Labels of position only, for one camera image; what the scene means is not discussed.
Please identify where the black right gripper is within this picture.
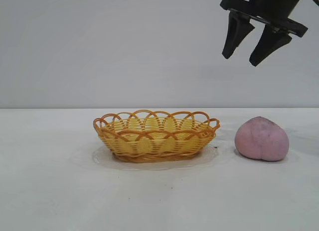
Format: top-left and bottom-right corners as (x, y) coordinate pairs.
(220, 0), (309, 67)

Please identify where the pink peach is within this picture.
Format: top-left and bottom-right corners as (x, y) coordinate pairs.
(235, 115), (290, 162)

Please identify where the yellow woven wicker basket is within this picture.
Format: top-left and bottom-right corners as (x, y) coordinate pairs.
(93, 109), (221, 164)

